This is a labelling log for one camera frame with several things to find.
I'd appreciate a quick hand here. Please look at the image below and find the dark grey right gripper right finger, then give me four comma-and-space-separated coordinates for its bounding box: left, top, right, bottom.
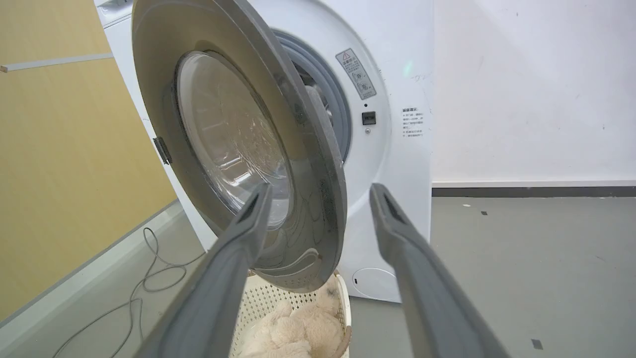
369, 183, 510, 358

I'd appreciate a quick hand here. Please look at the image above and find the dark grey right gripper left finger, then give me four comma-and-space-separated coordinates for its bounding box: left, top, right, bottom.
135, 182, 273, 358

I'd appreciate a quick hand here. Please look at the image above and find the white front-load washing machine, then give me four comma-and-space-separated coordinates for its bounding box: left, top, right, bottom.
94, 0, 434, 304

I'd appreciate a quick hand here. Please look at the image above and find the grey round washing machine door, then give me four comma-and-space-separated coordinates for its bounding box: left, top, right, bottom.
132, 0, 348, 293

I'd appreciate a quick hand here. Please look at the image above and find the white perforated laundry basket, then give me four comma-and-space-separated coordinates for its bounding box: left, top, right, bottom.
230, 271, 352, 358

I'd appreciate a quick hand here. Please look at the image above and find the white text label sticker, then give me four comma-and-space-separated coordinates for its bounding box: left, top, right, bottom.
401, 106, 425, 139

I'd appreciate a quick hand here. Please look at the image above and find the grey warning sticker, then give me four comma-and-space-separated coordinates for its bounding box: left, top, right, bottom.
335, 48, 377, 100

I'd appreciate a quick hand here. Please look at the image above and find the grey power cable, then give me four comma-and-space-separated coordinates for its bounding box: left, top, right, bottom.
52, 227, 206, 358

